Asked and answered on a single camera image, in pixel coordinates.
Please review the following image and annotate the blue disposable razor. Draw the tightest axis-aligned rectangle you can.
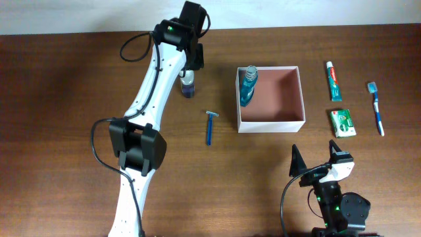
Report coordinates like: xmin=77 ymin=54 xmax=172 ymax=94
xmin=206 ymin=111 xmax=219 ymax=146

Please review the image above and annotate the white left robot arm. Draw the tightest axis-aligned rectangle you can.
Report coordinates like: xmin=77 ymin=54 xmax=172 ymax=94
xmin=109 ymin=1 xmax=210 ymax=236

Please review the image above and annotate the clear spray bottle blue liquid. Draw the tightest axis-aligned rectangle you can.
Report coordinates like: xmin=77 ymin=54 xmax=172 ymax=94
xmin=179 ymin=70 xmax=195 ymax=98

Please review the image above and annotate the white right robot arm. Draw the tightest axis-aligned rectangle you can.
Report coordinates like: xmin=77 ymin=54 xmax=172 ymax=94
xmin=289 ymin=140 xmax=370 ymax=236

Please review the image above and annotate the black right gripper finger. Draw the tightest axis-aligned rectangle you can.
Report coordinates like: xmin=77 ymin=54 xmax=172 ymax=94
xmin=289 ymin=144 xmax=308 ymax=177
xmin=329 ymin=140 xmax=342 ymax=155

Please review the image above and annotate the green white toothpaste tube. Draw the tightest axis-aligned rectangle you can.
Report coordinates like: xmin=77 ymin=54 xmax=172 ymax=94
xmin=326 ymin=61 xmax=342 ymax=101

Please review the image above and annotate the white cardboard box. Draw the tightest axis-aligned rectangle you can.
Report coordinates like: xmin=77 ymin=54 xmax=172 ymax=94
xmin=235 ymin=66 xmax=306 ymax=133

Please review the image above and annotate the green soap bar packet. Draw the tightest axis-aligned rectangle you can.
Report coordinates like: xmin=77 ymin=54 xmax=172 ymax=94
xmin=330 ymin=109 xmax=357 ymax=138

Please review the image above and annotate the blue white toothbrush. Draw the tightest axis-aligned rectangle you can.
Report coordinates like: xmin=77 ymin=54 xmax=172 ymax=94
xmin=368 ymin=82 xmax=385 ymax=136

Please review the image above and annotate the teal mouthwash bottle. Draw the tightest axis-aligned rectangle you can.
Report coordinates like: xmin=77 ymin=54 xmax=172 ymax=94
xmin=240 ymin=65 xmax=259 ymax=107

